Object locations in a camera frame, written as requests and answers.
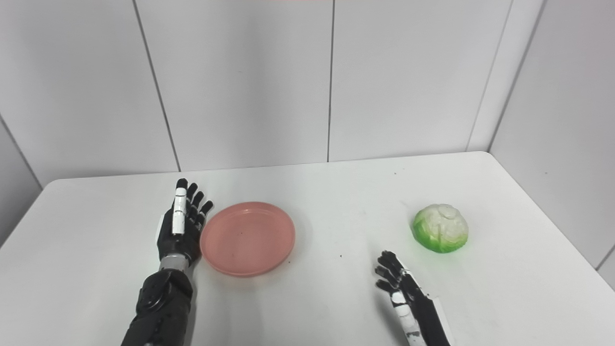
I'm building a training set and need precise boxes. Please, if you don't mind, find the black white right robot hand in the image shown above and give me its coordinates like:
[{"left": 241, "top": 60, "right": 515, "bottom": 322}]
[{"left": 375, "top": 250, "right": 455, "bottom": 346}]

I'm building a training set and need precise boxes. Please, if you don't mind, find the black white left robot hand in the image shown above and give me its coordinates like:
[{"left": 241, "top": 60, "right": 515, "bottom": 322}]
[{"left": 157, "top": 178, "right": 214, "bottom": 266}]

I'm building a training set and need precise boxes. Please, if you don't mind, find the pink plastic plate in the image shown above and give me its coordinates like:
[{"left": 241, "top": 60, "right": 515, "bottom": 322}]
[{"left": 200, "top": 202, "right": 296, "bottom": 278}]

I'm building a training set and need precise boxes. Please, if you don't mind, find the green white toy cabbage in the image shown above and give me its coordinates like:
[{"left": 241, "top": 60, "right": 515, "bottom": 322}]
[{"left": 412, "top": 204, "right": 469, "bottom": 254}]

